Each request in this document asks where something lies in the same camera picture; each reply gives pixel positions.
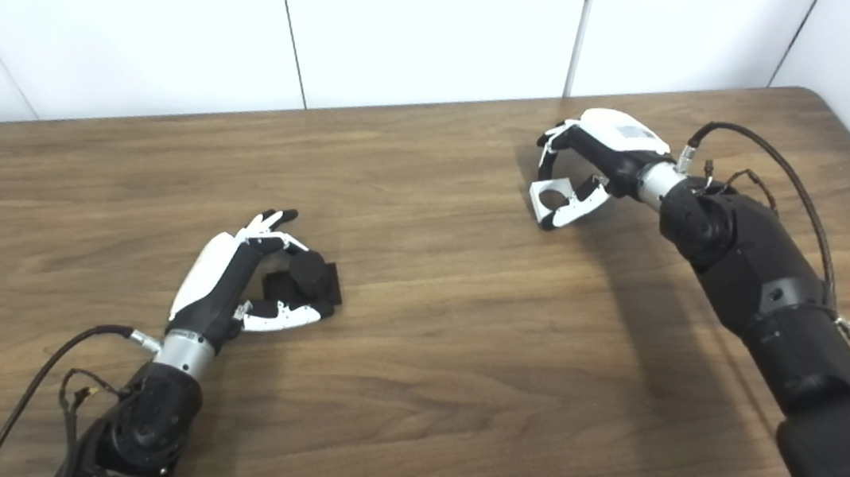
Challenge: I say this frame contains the black peg with square base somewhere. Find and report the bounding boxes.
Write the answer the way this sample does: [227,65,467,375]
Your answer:
[259,246,348,322]

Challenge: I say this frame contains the arm thin wire bundle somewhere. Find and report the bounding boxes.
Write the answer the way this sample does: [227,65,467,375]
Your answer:
[697,160,782,211]
[56,367,134,433]

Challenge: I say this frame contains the white square piece with hole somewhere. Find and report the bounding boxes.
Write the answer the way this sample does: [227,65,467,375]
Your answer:
[525,175,580,232]

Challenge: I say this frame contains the right arm thin wire bundle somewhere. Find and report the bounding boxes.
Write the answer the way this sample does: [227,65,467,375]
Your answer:
[697,160,782,211]

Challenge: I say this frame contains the left arm thin wire bundle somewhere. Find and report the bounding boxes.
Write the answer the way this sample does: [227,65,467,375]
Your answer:
[56,367,134,433]

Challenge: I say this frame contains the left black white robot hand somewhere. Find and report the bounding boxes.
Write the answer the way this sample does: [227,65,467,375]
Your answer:
[165,196,344,368]

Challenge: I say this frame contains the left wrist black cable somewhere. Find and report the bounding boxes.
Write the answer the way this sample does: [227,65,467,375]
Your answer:
[0,312,163,477]

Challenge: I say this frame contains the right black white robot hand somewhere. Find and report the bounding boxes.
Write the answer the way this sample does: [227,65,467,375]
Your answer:
[525,101,676,245]

